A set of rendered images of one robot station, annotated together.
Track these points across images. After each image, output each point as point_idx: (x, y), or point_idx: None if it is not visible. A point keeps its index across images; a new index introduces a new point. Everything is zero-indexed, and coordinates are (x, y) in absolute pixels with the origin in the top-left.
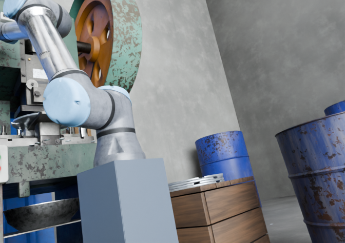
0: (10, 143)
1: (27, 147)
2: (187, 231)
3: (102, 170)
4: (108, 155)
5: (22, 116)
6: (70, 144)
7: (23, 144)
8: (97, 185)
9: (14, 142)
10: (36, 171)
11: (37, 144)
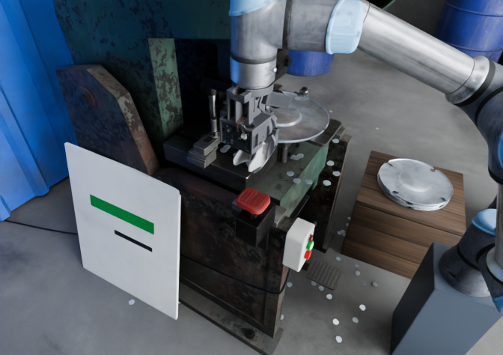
0: (258, 172)
1: (293, 185)
2: (424, 249)
3: (481, 307)
4: (486, 291)
5: (287, 141)
6: (316, 153)
7: (267, 164)
8: (465, 309)
9: (261, 168)
10: (293, 204)
11: (276, 155)
